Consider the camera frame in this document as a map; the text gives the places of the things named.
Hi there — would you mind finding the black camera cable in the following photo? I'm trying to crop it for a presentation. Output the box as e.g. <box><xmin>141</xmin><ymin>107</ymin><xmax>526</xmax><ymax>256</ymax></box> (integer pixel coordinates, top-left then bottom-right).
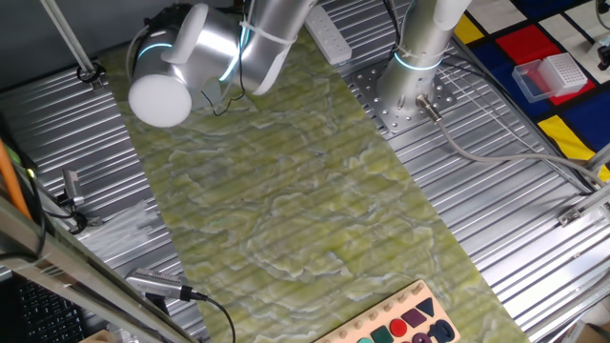
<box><xmin>190</xmin><ymin>290</ymin><xmax>237</xmax><ymax>343</ymax></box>

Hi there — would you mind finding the tan cardboard piece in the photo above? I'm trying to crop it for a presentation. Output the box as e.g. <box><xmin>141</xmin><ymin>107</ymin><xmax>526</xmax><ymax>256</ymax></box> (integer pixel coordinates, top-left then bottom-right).
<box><xmin>80</xmin><ymin>329</ymin><xmax>115</xmax><ymax>343</ymax></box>

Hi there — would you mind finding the black looped cable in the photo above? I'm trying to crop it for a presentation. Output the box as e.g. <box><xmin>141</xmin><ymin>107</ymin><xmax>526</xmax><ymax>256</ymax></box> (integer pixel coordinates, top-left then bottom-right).
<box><xmin>0</xmin><ymin>173</ymin><xmax>49</xmax><ymax>263</ymax></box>

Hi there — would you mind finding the silver depth camera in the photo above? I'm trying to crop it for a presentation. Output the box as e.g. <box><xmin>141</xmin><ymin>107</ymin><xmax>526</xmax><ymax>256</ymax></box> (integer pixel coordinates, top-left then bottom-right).
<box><xmin>124</xmin><ymin>267</ymin><xmax>194</xmax><ymax>302</ymax></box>

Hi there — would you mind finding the orange cable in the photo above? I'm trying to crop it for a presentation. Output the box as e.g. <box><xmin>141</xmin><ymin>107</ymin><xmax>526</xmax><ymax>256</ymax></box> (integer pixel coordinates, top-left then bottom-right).
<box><xmin>0</xmin><ymin>137</ymin><xmax>32</xmax><ymax>220</ymax></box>

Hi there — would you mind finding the black small camera mount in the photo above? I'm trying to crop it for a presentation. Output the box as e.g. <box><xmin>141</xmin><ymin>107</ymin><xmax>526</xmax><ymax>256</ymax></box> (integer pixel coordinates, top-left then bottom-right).
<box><xmin>45</xmin><ymin>190</ymin><xmax>90</xmax><ymax>234</ymax></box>

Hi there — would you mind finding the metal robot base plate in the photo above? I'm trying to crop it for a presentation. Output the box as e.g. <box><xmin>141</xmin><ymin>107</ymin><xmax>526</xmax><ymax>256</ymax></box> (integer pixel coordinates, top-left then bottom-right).
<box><xmin>350</xmin><ymin>57</ymin><xmax>459</xmax><ymax>135</ymax></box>

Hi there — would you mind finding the purple square puzzle piece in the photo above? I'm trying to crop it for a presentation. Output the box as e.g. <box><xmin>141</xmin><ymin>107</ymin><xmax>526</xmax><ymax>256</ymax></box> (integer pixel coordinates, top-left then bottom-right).
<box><xmin>400</xmin><ymin>308</ymin><xmax>428</xmax><ymax>329</ymax></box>

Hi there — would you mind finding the red circle puzzle piece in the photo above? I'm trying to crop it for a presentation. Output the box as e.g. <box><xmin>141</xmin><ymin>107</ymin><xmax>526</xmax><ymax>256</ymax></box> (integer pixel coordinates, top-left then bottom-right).
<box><xmin>389</xmin><ymin>317</ymin><xmax>409</xmax><ymax>338</ymax></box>

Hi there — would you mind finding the black base cable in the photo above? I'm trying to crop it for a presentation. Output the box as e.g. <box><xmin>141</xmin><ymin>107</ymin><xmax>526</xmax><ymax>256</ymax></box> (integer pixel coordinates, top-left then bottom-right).
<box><xmin>384</xmin><ymin>0</ymin><xmax>404</xmax><ymax>53</ymax></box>

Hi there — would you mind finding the small silver camera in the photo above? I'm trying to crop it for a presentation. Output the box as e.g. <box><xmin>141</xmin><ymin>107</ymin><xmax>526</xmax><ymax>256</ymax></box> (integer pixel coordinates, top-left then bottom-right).
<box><xmin>61</xmin><ymin>169</ymin><xmax>86</xmax><ymax>207</ymax></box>

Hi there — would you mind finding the clear plastic box lid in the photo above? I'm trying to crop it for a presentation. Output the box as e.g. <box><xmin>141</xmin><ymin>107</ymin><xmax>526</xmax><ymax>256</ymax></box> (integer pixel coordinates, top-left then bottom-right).
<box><xmin>512</xmin><ymin>57</ymin><xmax>557</xmax><ymax>104</ymax></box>

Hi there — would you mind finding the white perforated pipette tip box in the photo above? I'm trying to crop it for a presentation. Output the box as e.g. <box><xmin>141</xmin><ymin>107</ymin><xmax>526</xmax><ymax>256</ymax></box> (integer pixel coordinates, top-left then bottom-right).
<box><xmin>537</xmin><ymin>51</ymin><xmax>589</xmax><ymax>98</ymax></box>

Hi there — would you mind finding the short aluminium profile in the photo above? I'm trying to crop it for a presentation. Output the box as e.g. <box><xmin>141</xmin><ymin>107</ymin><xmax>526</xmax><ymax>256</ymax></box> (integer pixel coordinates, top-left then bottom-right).
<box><xmin>584</xmin><ymin>145</ymin><xmax>610</xmax><ymax>173</ymax></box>

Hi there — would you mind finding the black keyboard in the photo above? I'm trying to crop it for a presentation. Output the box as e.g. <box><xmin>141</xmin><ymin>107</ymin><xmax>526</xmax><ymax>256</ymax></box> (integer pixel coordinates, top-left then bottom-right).
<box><xmin>13</xmin><ymin>278</ymin><xmax>87</xmax><ymax>343</ymax></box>

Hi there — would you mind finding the black stand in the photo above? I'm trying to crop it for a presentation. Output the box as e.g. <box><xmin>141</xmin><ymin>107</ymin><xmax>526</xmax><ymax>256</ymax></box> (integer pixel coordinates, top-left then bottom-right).
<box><xmin>594</xmin><ymin>0</ymin><xmax>610</xmax><ymax>72</ymax></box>

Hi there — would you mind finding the aluminium profile with bracket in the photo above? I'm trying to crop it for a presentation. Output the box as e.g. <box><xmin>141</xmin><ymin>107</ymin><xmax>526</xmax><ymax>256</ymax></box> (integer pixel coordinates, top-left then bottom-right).
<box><xmin>556</xmin><ymin>183</ymin><xmax>610</xmax><ymax>229</ymax></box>

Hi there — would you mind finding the black pole clamp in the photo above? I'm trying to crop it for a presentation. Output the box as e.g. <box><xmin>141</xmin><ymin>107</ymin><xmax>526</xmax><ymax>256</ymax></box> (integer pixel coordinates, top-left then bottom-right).
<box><xmin>75</xmin><ymin>61</ymin><xmax>107</xmax><ymax>92</ymax></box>

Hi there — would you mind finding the brown cardboard box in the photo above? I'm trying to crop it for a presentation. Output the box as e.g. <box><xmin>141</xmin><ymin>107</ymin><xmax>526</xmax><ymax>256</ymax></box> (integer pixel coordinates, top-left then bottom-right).
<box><xmin>579</xmin><ymin>322</ymin><xmax>610</xmax><ymax>343</ymax></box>

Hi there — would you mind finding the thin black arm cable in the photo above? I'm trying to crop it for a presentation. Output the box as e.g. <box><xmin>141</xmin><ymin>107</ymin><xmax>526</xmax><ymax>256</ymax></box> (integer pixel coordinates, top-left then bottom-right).
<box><xmin>199</xmin><ymin>28</ymin><xmax>249</xmax><ymax>118</ymax></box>

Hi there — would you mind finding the white power strip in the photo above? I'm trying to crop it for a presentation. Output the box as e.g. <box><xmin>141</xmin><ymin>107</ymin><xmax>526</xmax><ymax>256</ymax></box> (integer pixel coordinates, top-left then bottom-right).
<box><xmin>304</xmin><ymin>5</ymin><xmax>354</xmax><ymax>67</ymax></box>

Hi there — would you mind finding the blue number puzzle piece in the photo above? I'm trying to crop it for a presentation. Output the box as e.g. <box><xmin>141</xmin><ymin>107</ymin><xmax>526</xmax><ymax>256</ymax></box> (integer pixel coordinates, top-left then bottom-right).
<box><xmin>426</xmin><ymin>318</ymin><xmax>457</xmax><ymax>343</ymax></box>

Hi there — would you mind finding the thick grey cable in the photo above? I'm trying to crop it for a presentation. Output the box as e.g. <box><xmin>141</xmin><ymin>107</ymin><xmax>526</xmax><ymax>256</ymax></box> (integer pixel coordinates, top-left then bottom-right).
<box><xmin>415</xmin><ymin>93</ymin><xmax>610</xmax><ymax>188</ymax></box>

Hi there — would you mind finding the colourful block pattern mat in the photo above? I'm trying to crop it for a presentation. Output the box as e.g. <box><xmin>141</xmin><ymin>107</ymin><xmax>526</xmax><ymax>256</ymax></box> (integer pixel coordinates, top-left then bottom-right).
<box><xmin>452</xmin><ymin>0</ymin><xmax>610</xmax><ymax>185</ymax></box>

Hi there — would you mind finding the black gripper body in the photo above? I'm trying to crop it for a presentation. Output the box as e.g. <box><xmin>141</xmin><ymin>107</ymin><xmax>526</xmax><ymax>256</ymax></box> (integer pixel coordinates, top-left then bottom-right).
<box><xmin>144</xmin><ymin>3</ymin><xmax>194</xmax><ymax>37</ymax></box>

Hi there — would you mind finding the wooden shape puzzle board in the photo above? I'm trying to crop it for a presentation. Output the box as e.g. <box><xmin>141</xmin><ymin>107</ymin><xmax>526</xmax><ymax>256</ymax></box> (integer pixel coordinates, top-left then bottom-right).
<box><xmin>312</xmin><ymin>278</ymin><xmax>462</xmax><ymax>343</ymax></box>

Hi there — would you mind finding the large aluminium frame beam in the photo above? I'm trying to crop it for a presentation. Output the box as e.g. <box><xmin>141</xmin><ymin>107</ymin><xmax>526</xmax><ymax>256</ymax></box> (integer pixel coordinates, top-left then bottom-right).
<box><xmin>0</xmin><ymin>197</ymin><xmax>199</xmax><ymax>343</ymax></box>

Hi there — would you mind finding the green marble pattern mat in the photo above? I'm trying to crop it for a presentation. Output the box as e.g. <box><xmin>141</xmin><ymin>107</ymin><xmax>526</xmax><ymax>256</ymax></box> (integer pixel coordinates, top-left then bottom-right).
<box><xmin>97</xmin><ymin>28</ymin><xmax>533</xmax><ymax>343</ymax></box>

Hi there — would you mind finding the aluminium pole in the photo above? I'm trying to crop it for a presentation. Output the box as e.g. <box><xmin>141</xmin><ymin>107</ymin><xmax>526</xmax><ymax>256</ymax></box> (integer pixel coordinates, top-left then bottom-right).
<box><xmin>38</xmin><ymin>0</ymin><xmax>99</xmax><ymax>80</ymax></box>

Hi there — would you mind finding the navy triangle puzzle piece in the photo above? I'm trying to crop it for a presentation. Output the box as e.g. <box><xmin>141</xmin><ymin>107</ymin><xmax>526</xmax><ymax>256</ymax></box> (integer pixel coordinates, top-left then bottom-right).
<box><xmin>415</xmin><ymin>297</ymin><xmax>437</xmax><ymax>318</ymax></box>

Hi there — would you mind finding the green puzzle piece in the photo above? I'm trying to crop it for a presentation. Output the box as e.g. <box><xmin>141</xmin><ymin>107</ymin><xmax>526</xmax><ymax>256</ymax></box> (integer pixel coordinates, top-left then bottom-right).
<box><xmin>370</xmin><ymin>326</ymin><xmax>395</xmax><ymax>343</ymax></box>

